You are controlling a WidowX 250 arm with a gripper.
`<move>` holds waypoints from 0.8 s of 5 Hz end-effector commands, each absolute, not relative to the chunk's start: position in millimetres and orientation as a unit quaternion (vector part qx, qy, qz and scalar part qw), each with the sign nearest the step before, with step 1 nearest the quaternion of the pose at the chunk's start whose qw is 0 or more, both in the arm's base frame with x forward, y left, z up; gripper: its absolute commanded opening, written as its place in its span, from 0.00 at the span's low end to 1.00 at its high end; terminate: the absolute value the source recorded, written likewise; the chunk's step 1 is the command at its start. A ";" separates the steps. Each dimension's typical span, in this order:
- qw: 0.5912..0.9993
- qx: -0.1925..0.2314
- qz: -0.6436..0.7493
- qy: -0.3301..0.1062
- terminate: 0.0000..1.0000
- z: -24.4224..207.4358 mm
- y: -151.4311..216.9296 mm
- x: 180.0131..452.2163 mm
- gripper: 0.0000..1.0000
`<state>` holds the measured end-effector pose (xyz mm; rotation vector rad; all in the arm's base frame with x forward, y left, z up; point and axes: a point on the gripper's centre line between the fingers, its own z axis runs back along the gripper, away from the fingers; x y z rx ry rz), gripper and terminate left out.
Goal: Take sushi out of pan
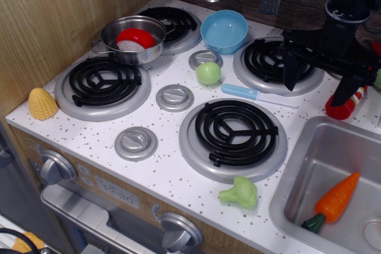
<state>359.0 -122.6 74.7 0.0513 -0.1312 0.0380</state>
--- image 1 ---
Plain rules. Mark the bottom silver stove knob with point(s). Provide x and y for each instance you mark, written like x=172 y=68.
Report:
x=136 y=144

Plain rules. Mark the oven knob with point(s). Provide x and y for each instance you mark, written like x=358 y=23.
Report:
x=180 y=234
x=56 y=168

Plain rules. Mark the silver stove knob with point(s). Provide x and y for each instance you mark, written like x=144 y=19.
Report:
x=136 y=144
x=174 y=98
x=201 y=57

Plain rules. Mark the left oven front knob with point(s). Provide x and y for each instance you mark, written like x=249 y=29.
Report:
x=56 y=168

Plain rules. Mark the middle silver stove knob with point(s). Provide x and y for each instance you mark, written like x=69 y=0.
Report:
x=174 y=98

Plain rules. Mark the steel sink basin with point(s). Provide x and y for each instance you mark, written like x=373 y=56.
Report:
x=327 y=152

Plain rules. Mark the black burner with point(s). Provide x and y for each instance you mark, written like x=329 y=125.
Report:
x=100 y=89
x=183 y=28
x=222 y=139
x=258 y=64

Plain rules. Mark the red toy ketchup bottle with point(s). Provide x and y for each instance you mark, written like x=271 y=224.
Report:
x=343 y=112

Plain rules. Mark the front left black burner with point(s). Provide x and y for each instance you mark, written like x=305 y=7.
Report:
x=100 y=89

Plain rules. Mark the back left black burner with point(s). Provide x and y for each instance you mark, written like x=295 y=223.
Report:
x=183 y=28

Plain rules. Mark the blue plastic bowl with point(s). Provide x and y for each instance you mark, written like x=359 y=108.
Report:
x=224 y=31

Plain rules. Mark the silver oven door handle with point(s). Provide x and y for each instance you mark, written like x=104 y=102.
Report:
x=101 y=224

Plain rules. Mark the green toy broccoli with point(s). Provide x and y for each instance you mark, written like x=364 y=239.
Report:
x=243 y=192

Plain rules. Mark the front right black burner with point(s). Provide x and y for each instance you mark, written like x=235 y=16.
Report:
x=222 y=139

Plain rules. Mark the back right black burner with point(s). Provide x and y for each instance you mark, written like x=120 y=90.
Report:
x=258 y=64

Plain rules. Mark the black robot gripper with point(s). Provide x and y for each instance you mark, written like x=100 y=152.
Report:
x=331 y=48

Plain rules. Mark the orange toy carrot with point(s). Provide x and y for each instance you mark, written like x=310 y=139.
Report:
x=331 y=205

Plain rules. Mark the top silver stove knob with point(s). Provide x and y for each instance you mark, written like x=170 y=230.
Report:
x=201 y=57

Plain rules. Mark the small steel pan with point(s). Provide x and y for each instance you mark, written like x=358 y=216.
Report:
x=107 y=44

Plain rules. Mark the yellow toy corn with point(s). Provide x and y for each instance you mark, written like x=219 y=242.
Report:
x=42 y=105

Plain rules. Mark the right oven front knob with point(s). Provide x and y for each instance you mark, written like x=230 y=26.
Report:
x=180 y=234

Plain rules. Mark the blue handled toy knife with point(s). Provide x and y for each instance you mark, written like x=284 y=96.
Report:
x=258 y=96

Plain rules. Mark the green toy apple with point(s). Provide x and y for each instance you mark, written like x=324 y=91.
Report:
x=208 y=73

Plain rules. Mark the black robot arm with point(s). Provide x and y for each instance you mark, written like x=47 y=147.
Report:
x=354 y=12

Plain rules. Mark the green toy vegetable at edge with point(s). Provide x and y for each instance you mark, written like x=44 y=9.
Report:
x=377 y=82

